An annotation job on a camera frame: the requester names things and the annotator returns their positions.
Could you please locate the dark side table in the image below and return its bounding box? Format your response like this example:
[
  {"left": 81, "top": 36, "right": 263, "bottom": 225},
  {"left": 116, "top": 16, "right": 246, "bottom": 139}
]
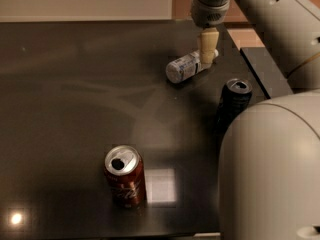
[{"left": 240, "top": 47, "right": 293, "bottom": 99}]

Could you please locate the white plastic bottle blue label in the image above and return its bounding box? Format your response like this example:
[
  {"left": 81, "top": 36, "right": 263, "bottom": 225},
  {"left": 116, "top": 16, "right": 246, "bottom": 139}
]
[{"left": 165, "top": 51, "right": 211, "bottom": 84}]

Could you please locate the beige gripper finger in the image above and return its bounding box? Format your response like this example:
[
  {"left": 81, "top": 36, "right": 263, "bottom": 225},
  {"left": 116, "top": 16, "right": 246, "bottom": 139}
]
[{"left": 197, "top": 27, "right": 219, "bottom": 69}]

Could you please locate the red soda can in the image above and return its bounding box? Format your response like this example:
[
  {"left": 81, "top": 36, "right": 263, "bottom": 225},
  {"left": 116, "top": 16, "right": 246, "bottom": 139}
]
[{"left": 104, "top": 145, "right": 146, "bottom": 208}]

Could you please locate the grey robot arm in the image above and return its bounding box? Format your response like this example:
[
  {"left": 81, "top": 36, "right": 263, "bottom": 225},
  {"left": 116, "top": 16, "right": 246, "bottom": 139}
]
[{"left": 191, "top": 0, "right": 320, "bottom": 240}]

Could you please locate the dark blue soda can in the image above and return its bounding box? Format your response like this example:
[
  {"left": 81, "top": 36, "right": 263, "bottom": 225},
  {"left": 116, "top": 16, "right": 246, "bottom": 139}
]
[{"left": 214, "top": 78, "right": 252, "bottom": 135}]

